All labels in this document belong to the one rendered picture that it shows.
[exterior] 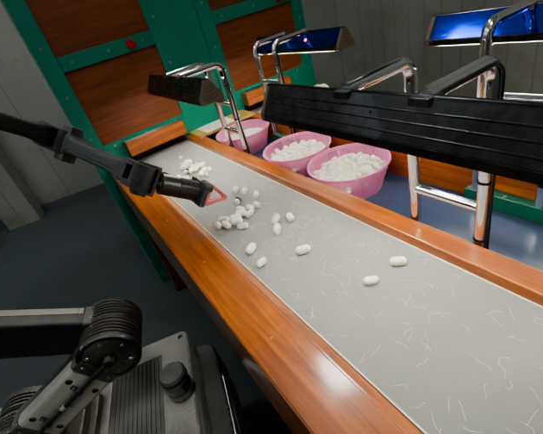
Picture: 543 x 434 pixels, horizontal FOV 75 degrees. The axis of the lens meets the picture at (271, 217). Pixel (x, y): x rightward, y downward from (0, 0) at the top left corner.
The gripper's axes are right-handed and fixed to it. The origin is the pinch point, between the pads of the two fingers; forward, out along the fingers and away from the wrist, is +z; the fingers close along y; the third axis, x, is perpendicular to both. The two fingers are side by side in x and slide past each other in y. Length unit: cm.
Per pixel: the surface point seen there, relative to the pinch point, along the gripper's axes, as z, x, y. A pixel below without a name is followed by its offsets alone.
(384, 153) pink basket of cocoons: 43, -28, -15
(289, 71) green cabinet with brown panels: 68, -63, 92
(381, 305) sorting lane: 8, 3, -56
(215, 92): -5.9, -28.4, 13.6
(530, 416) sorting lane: 7, 4, -82
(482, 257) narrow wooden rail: 21, -11, -63
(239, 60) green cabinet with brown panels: 37, -56, 93
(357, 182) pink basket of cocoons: 29.6, -16.5, -20.7
